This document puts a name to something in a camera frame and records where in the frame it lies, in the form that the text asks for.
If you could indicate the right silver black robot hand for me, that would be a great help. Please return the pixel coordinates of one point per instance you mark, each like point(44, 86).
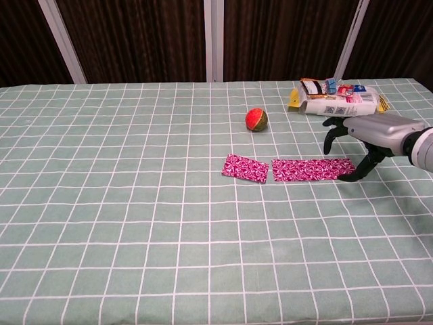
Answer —
point(379, 133)

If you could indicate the dark brown curtain panel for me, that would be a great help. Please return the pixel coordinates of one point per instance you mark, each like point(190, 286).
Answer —
point(287, 40)
point(20, 40)
point(135, 40)
point(399, 40)

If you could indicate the red green ball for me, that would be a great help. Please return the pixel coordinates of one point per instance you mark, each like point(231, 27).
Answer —
point(255, 118)

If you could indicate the white yellow snack bag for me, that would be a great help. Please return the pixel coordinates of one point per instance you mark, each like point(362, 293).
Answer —
point(338, 105)

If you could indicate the white partition post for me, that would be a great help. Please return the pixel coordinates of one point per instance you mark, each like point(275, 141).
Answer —
point(213, 40)
point(352, 40)
point(63, 44)

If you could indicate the pink patterned cloth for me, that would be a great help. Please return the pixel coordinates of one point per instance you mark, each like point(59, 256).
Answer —
point(304, 169)

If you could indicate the green checked tablecloth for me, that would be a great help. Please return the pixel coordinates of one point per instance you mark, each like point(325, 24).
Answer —
point(135, 203)

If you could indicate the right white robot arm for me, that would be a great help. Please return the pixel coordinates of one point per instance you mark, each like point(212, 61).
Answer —
point(423, 149)

